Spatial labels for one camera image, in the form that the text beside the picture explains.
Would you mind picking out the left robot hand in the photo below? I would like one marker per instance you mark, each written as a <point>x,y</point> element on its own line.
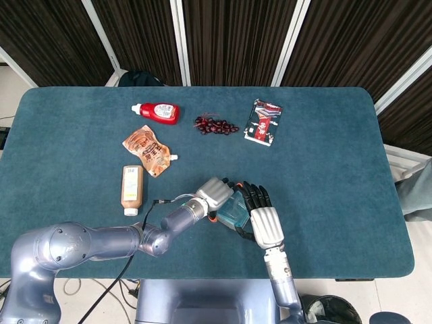
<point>216,192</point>

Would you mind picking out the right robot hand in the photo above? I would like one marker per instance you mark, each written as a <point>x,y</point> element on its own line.
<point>266,226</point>

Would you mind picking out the clear blue plastic container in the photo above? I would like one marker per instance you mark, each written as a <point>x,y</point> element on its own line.
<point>233,221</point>

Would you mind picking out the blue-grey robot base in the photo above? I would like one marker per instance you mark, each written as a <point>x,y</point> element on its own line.
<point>206,300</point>

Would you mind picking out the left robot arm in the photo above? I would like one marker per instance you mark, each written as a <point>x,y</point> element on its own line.
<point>84,243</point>

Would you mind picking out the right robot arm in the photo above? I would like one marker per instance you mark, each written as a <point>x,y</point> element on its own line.
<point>281,276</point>

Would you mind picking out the dark red grape bunch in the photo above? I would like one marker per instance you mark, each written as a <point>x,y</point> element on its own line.
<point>216,125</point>

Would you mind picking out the blue velvet table cloth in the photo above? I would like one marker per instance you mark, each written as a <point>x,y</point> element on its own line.
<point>337,219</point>

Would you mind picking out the orange sauce spout pouch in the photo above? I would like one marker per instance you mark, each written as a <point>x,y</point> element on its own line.
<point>148,150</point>

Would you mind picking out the red white snack packet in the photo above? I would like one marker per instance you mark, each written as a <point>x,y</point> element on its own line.
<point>264,123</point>

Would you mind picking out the brown sauce bottle white cap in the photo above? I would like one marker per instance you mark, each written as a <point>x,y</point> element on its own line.
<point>131,189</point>

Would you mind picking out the red ketchup bottle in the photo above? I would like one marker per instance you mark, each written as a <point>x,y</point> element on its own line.
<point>162,113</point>

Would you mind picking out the black trash bin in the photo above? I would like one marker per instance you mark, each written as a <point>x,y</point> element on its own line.
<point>332,310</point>

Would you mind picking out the black bag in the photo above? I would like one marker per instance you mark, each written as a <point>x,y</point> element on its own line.
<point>140,79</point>

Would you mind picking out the white rack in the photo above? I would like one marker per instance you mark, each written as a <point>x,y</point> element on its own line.
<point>400,162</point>

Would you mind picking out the grey fabric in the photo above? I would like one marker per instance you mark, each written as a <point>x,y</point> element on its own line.
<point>418,192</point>

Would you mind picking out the white partition frame post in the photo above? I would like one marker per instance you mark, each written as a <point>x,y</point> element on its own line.
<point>180,40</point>
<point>17,65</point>
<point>401,84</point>
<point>290,40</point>
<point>101,33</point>

